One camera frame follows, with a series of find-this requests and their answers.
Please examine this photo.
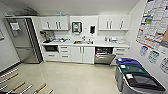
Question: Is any stainless steel dishwasher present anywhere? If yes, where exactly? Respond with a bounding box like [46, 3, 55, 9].
[94, 46, 117, 66]

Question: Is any white two-door base cabinet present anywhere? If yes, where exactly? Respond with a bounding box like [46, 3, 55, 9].
[70, 45, 96, 65]

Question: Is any chrome sink faucet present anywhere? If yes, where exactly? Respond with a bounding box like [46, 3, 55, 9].
[81, 35, 87, 42]

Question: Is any black soap dispenser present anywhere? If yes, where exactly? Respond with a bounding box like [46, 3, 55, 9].
[89, 25, 97, 35]

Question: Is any steel paper towel dispenser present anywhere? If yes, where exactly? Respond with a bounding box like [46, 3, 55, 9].
[71, 20, 83, 35]

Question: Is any black built-in microwave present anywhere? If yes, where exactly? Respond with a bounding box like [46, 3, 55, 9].
[44, 44, 60, 53]

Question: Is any white microwave cabinet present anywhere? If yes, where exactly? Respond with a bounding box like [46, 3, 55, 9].
[42, 43, 61, 63]

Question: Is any stainless steel refrigerator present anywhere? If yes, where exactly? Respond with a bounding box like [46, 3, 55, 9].
[3, 17, 44, 65]

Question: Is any grey bin black lid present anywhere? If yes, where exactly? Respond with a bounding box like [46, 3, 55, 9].
[121, 73, 167, 94]

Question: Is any cork notice board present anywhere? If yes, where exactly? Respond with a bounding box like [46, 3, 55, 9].
[161, 30, 168, 49]

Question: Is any white wall cabinet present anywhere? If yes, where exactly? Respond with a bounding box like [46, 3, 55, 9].
[39, 15, 70, 32]
[98, 14, 133, 32]

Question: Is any blue recycling wall sign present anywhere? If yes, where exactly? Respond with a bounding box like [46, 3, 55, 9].
[139, 45, 149, 58]

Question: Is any wire basket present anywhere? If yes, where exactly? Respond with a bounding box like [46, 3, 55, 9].
[13, 7, 38, 18]

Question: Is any green wall sign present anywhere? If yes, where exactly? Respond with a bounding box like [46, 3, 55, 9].
[148, 49, 161, 65]

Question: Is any grey wall sign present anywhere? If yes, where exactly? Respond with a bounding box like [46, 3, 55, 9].
[159, 56, 168, 75]

